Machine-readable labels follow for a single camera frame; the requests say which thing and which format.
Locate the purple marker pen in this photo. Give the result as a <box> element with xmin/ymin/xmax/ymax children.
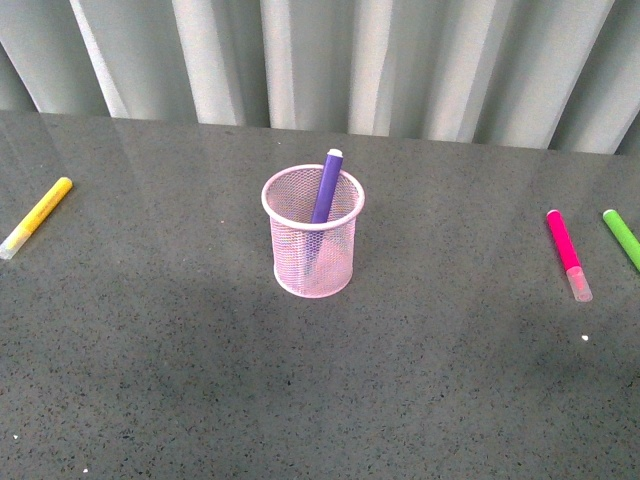
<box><xmin>303</xmin><ymin>148</ymin><xmax>343</xmax><ymax>276</ymax></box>

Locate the pink marker pen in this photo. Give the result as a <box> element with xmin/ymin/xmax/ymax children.
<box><xmin>546</xmin><ymin>209</ymin><xmax>593</xmax><ymax>303</ymax></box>

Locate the pink mesh pen cup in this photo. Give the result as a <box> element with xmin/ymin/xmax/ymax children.
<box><xmin>261</xmin><ymin>164</ymin><xmax>365</xmax><ymax>299</ymax></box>

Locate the grey pleated curtain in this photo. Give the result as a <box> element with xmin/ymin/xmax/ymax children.
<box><xmin>1</xmin><ymin>1</ymin><xmax>639</xmax><ymax>155</ymax></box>

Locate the yellow marker pen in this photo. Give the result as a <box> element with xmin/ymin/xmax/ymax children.
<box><xmin>1</xmin><ymin>177</ymin><xmax>73</xmax><ymax>260</ymax></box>

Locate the green marker pen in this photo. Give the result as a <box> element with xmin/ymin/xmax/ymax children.
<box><xmin>602</xmin><ymin>209</ymin><xmax>640</xmax><ymax>271</ymax></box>

